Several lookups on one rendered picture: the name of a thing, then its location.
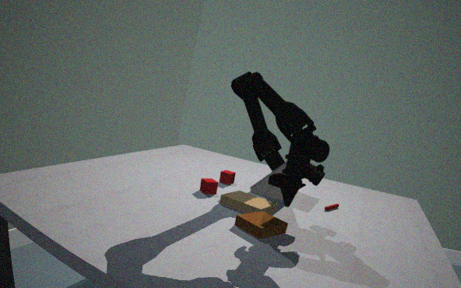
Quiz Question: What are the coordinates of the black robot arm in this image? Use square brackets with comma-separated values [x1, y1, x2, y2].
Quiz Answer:
[231, 72, 329, 186]

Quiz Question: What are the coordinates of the red cube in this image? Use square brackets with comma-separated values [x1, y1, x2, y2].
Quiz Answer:
[219, 170, 236, 184]
[200, 178, 218, 195]

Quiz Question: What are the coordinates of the brown square block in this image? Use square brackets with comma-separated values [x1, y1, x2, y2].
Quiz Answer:
[235, 211, 288, 239]

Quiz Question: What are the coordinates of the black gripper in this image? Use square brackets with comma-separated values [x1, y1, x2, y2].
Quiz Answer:
[268, 152, 309, 207]

